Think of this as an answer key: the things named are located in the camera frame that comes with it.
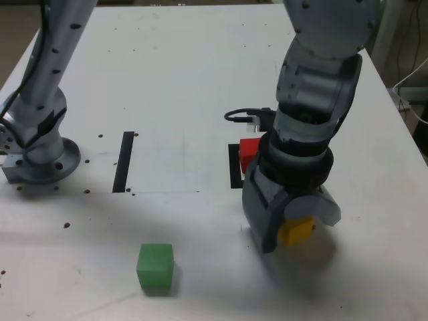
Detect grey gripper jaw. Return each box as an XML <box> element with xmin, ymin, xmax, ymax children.
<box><xmin>284</xmin><ymin>187</ymin><xmax>342</xmax><ymax>227</ymax></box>
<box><xmin>241</xmin><ymin>157</ymin><xmax>289</xmax><ymax>254</ymax></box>

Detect yellow cube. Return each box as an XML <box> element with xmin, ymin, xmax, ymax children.
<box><xmin>279</xmin><ymin>216</ymin><xmax>315</xmax><ymax>247</ymax></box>

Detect red cube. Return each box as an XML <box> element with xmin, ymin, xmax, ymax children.
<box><xmin>239</xmin><ymin>137</ymin><xmax>261</xmax><ymax>174</ymax></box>

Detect green cube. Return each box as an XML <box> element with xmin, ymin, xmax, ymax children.
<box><xmin>136</xmin><ymin>243</ymin><xmax>175</xmax><ymax>290</ymax></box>

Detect black tape square outline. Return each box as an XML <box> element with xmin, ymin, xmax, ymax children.
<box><xmin>227</xmin><ymin>143</ymin><xmax>247</xmax><ymax>189</ymax></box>

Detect black tape strip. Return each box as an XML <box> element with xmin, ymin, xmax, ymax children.
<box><xmin>112</xmin><ymin>131</ymin><xmax>135</xmax><ymax>194</ymax></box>

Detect white flat box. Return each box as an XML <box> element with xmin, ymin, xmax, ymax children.
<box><xmin>389</xmin><ymin>86</ymin><xmax>428</xmax><ymax>105</ymax></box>

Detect small black gripper camera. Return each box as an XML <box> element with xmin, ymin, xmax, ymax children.
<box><xmin>247</xmin><ymin>107</ymin><xmax>277</xmax><ymax>132</ymax></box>

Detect white cable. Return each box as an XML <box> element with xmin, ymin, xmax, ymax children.
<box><xmin>392</xmin><ymin>56</ymin><xmax>428</xmax><ymax>125</ymax></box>

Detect light grey metal frame leg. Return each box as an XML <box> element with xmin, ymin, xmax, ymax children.
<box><xmin>373</xmin><ymin>0</ymin><xmax>414</xmax><ymax>78</ymax></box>

